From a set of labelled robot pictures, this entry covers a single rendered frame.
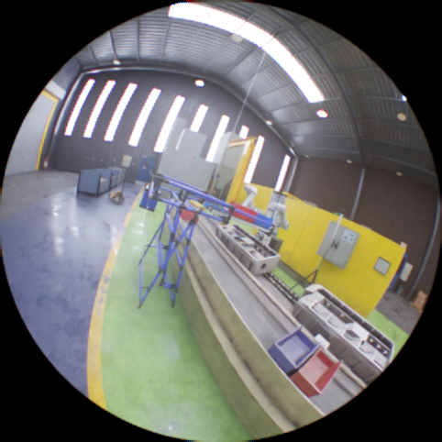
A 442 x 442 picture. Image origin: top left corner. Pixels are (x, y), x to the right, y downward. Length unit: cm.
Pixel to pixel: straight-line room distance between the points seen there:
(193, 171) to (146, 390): 764
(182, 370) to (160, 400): 38
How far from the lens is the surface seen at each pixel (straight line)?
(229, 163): 975
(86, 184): 591
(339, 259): 323
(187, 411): 150
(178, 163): 747
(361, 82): 965
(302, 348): 114
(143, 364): 154
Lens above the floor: 148
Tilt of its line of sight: 13 degrees down
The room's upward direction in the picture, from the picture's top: 19 degrees clockwise
